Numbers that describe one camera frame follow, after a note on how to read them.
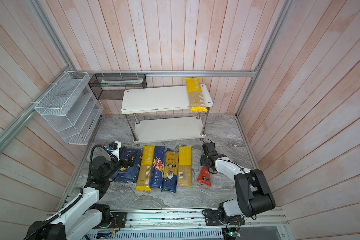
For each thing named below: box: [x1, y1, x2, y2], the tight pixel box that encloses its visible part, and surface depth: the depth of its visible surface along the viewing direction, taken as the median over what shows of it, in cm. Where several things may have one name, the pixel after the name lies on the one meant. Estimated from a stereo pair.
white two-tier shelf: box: [121, 84, 214, 146], surface depth 87 cm
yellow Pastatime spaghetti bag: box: [135, 145, 156, 191], surface depth 90 cm
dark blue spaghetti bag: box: [161, 151, 179, 193], surface depth 90 cm
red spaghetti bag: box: [197, 167, 211, 187], surface depth 85 cm
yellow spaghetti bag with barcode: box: [177, 145, 193, 188], surface depth 92 cm
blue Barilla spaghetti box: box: [149, 146, 166, 189], surface depth 90 cm
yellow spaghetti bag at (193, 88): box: [185, 77, 208, 113], surface depth 81 cm
